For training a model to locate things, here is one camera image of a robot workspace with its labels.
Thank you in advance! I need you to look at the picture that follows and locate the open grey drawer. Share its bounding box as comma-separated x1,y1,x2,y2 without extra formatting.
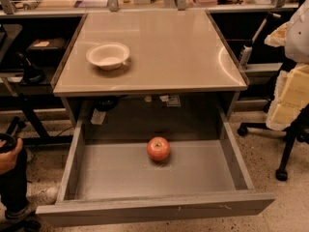
37,100,274,227

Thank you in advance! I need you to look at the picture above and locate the person's hand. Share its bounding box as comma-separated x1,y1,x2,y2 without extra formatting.
0,138,23,175

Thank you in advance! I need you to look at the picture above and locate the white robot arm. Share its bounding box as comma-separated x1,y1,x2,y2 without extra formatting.
265,7,309,131

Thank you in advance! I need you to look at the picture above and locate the white paper bowl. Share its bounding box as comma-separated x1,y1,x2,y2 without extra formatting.
86,43,130,71

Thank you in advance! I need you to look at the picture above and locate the grey counter cabinet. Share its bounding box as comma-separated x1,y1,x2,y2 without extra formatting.
53,10,248,120

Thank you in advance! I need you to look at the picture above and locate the red apple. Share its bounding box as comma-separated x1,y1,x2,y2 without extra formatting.
147,137,170,161

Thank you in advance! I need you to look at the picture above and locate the person's dark trouser leg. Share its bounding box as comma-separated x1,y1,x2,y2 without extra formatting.
0,149,28,213

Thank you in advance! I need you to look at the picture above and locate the black office chair base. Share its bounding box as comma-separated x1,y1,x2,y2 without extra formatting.
237,103,309,182

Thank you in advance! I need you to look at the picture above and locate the grey white shoe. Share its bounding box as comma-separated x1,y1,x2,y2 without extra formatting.
5,187,59,223

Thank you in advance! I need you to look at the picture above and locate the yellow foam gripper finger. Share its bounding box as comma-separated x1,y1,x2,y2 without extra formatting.
265,22,309,131

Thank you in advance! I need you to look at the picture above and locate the black box with label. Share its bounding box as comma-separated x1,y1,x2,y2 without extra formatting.
26,38,69,67

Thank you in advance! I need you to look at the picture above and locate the black handheld device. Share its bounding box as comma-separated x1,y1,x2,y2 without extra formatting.
0,117,26,154

